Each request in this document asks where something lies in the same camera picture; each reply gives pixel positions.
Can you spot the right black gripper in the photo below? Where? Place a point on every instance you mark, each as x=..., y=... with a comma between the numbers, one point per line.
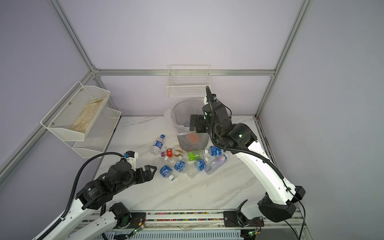
x=197, y=119

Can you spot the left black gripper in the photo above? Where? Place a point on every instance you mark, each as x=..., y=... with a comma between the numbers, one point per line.
x=142, y=178

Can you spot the orange label yellow-cap bottle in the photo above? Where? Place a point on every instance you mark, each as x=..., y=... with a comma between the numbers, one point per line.
x=193, y=138

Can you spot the Ganten clear bottle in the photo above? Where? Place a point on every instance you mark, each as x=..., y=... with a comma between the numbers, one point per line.
x=213, y=165

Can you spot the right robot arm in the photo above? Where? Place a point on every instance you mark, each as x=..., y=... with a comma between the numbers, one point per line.
x=278, y=203

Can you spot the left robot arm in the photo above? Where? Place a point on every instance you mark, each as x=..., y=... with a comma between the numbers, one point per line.
x=86, y=216

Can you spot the grey mesh waste bin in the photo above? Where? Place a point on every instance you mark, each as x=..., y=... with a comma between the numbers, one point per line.
x=187, y=146

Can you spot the clear plastic bin liner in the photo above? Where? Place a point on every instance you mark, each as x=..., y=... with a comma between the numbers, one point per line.
x=178, y=117

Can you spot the small blue label bottle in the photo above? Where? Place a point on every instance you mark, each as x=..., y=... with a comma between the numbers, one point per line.
x=158, y=144

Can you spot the red cap small bottle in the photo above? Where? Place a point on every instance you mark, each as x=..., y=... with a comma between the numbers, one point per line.
x=172, y=152

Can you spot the green label clear bottle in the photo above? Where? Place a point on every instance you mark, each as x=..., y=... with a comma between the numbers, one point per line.
x=193, y=155

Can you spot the white lower mesh shelf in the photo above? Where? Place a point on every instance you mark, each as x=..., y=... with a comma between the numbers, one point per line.
x=99, y=135

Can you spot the white mesh shelf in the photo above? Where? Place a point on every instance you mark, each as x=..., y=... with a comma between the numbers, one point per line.
x=99, y=135
x=60, y=118

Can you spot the beige cloth in shelf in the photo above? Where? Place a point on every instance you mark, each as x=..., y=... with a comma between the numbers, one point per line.
x=83, y=121

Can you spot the white upper mesh shelf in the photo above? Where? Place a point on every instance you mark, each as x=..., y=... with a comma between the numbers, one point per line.
x=60, y=118

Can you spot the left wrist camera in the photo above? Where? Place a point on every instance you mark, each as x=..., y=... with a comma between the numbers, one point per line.
x=131, y=157

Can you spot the white wire wall basket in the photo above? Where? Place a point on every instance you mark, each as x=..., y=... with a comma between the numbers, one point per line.
x=188, y=80

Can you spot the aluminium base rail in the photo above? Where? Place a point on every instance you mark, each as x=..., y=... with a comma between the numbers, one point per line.
x=191, y=225

